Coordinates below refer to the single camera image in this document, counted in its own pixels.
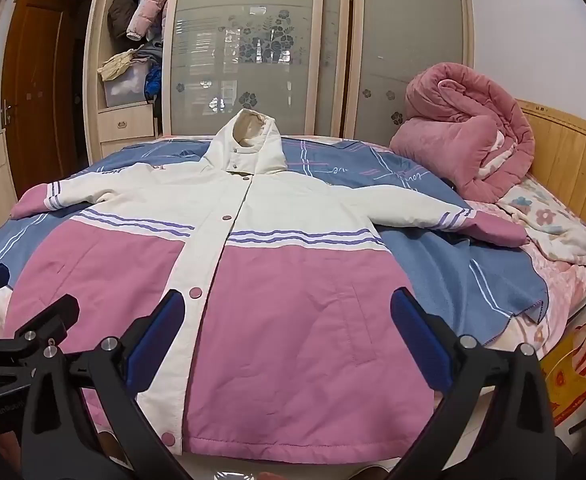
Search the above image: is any brown wooden door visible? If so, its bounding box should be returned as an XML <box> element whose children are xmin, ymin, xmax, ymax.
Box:
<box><xmin>0</xmin><ymin>0</ymin><xmax>80</xmax><ymax>201</ymax></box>

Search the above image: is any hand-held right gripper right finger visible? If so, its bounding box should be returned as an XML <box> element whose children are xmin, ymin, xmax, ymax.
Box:
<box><xmin>388</xmin><ymin>287</ymin><xmax>574</xmax><ymax>480</ymax></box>

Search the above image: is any blue striped bed sheet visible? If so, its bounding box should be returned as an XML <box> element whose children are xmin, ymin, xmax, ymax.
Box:
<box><xmin>0</xmin><ymin>135</ymin><xmax>549</xmax><ymax>356</ymax></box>

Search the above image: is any pink quilt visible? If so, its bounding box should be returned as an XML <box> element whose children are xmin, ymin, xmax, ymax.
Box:
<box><xmin>389</xmin><ymin>61</ymin><xmax>536</xmax><ymax>204</ymax></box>

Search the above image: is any clear plastic storage box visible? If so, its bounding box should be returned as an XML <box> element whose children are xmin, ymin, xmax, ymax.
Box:
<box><xmin>102</xmin><ymin>62</ymin><xmax>154</xmax><ymax>108</ymax></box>

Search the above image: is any blue garment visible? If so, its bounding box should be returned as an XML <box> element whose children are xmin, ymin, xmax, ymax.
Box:
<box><xmin>144</xmin><ymin>65</ymin><xmax>163</xmax><ymax>101</ymax></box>

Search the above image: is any wooden bed headboard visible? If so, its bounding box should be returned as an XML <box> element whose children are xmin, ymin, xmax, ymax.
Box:
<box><xmin>516</xmin><ymin>99</ymin><xmax>586</xmax><ymax>261</ymax></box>

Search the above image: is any wardrobe drawer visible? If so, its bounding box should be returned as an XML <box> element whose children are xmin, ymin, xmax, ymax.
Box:
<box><xmin>98</xmin><ymin>105</ymin><xmax>156</xmax><ymax>143</ymax></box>

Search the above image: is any yellow and red bag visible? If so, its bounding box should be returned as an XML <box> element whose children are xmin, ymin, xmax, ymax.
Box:
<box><xmin>538</xmin><ymin>315</ymin><xmax>586</xmax><ymax>433</ymax></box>

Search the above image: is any floral white blanket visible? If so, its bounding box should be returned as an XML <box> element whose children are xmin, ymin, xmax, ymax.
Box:
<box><xmin>496</xmin><ymin>175</ymin><xmax>586</xmax><ymax>273</ymax></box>

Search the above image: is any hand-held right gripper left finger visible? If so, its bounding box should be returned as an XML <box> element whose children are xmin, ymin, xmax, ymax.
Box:
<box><xmin>20</xmin><ymin>289</ymin><xmax>189</xmax><ymax>480</ymax></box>

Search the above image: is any pink puffer coat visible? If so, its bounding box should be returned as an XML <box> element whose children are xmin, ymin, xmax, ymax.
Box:
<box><xmin>125</xmin><ymin>0</ymin><xmax>176</xmax><ymax>42</ymax></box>

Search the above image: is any beige crumpled cloth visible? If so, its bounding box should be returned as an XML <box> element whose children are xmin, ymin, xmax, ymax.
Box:
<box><xmin>97</xmin><ymin>49</ymin><xmax>138</xmax><ymax>82</ymax></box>

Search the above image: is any beige sliding door wardrobe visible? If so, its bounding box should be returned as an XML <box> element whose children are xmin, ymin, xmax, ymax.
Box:
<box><xmin>83</xmin><ymin>0</ymin><xmax>476</xmax><ymax>161</ymax></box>

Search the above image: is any dark brown coat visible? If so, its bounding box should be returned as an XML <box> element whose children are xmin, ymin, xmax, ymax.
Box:
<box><xmin>107</xmin><ymin>0</ymin><xmax>149</xmax><ymax>38</ymax></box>

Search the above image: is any grey clothes pile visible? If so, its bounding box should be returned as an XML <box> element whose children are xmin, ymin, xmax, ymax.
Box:
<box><xmin>133</xmin><ymin>40</ymin><xmax>164</xmax><ymax>66</ymax></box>

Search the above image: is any pink and white jacket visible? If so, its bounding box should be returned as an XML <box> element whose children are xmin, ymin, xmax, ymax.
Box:
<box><xmin>4</xmin><ymin>108</ymin><xmax>531</xmax><ymax>466</ymax></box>

